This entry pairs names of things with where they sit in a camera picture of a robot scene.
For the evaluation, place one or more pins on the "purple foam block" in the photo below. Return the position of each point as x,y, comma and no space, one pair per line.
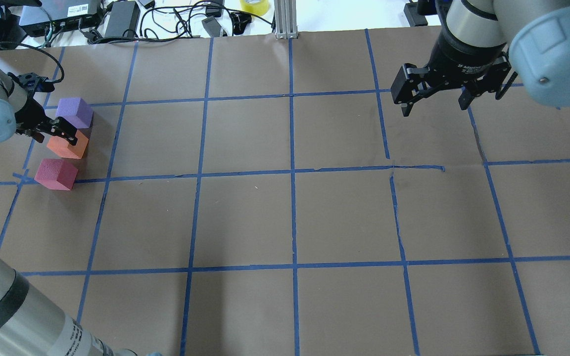
76,112

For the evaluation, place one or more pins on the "black power adapter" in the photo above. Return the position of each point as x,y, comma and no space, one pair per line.
123,19

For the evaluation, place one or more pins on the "aluminium frame post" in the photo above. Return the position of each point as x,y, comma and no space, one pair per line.
285,24

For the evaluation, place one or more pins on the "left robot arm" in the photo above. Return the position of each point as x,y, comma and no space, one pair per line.
239,196

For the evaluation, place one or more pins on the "orange foam block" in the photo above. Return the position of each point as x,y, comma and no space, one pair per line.
64,149

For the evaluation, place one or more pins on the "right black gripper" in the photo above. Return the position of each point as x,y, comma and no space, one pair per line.
465,58

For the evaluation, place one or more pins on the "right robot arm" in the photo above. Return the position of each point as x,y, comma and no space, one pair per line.
535,32

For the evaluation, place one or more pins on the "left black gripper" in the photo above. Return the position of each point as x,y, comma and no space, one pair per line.
31,115

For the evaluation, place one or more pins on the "yellow tape roll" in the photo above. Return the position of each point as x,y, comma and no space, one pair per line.
256,7

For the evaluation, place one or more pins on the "pink foam block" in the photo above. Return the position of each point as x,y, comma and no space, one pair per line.
56,174

